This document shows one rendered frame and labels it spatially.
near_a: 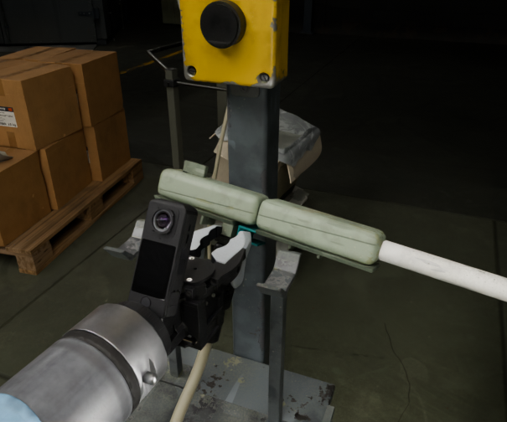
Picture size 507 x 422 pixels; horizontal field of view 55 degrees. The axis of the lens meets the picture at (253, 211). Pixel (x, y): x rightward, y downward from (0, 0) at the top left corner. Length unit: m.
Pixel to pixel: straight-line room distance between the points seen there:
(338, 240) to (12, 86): 2.31
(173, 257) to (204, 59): 0.25
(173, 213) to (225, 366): 0.47
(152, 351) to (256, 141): 0.34
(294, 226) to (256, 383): 0.36
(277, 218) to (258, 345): 0.34
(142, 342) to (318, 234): 0.24
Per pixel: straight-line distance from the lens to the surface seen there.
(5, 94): 2.78
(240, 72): 0.60
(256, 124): 0.67
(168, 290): 0.48
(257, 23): 0.58
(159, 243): 0.49
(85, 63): 3.00
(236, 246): 0.57
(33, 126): 2.75
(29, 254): 2.61
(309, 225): 0.58
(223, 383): 0.87
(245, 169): 0.70
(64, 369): 0.42
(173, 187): 0.66
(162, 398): 0.85
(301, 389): 0.87
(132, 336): 0.44
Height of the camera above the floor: 1.44
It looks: 28 degrees down
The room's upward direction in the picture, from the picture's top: straight up
